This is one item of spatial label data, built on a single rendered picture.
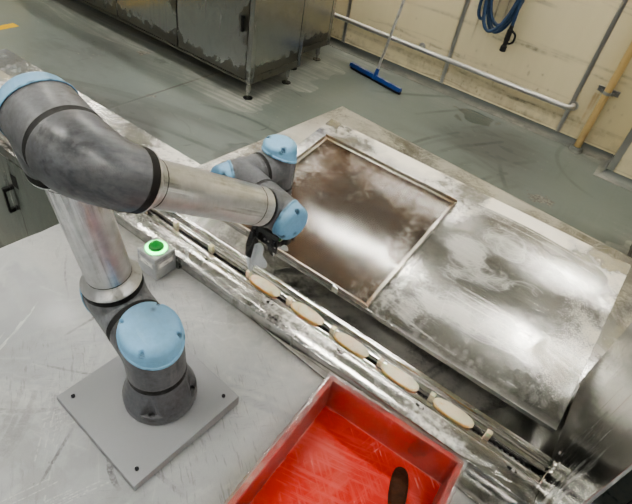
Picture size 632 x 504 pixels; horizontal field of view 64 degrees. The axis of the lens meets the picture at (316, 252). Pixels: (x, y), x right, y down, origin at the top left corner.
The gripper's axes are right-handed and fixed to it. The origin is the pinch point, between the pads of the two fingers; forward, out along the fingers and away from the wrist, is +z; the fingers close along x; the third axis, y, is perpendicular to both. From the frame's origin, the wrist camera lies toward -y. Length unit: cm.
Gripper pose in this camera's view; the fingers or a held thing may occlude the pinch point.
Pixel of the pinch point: (259, 258)
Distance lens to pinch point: 131.7
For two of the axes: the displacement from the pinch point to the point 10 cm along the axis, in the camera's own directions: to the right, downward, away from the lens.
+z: -1.5, 7.3, 6.6
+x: 5.9, -4.7, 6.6
